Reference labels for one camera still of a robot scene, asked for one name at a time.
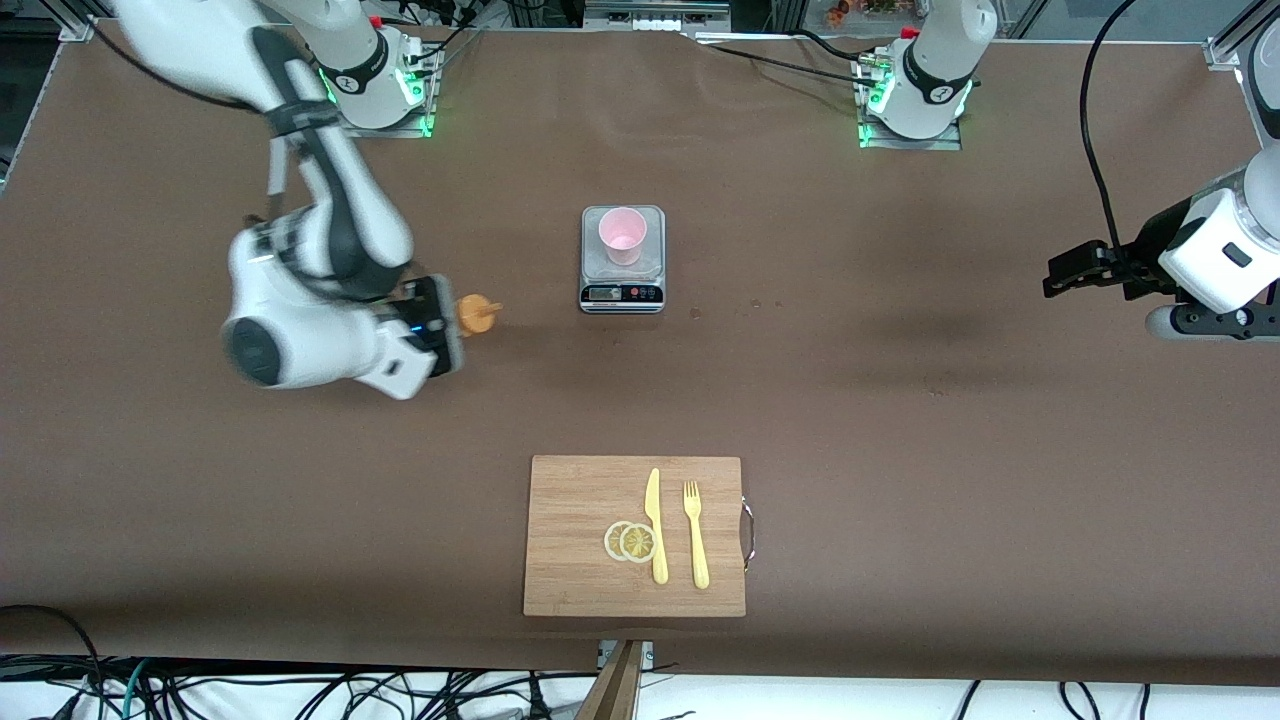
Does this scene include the silver digital kitchen scale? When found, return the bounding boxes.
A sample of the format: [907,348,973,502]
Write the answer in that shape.
[579,205,667,315]

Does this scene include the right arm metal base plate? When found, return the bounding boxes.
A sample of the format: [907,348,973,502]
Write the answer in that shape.
[329,30,438,140]

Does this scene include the colourful toy food pile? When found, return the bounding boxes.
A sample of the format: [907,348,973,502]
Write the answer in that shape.
[825,0,926,26]

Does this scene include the black base power cable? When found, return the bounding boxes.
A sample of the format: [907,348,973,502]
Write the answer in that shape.
[695,42,881,86]
[795,28,886,63]

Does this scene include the yellow plastic fork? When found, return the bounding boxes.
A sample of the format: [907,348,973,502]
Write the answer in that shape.
[683,480,711,590]

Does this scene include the teal floor cable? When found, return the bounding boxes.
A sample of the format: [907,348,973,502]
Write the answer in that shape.
[120,658,153,720]

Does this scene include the translucent squeeze bottle orange cap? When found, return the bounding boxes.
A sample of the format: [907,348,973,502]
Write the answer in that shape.
[455,292,505,339]

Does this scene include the aluminium frame rail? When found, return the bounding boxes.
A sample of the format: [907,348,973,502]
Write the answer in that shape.
[585,0,731,31]

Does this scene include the black base cable bunch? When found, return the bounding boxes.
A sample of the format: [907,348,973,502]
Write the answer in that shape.
[400,5,486,76]

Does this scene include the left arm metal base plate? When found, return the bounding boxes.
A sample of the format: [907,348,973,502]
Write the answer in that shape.
[857,50,964,152]

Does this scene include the black looped floor cable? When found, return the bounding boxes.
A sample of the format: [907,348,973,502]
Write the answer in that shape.
[0,604,106,720]

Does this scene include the pink plastic cup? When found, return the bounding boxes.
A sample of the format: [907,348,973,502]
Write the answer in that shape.
[598,206,649,268]

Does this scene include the wooden cutting board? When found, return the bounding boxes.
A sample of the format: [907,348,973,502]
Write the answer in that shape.
[523,455,757,618]

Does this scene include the tangled black floor cables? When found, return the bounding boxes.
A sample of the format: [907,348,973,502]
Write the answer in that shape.
[150,668,601,720]

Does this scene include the wooden beam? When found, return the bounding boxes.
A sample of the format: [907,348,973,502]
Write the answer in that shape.
[575,640,646,720]

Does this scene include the metal table bracket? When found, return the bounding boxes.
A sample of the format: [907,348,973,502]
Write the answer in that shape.
[597,640,655,673]

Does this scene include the yellow plastic knife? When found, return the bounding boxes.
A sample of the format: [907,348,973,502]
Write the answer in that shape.
[644,467,670,586]

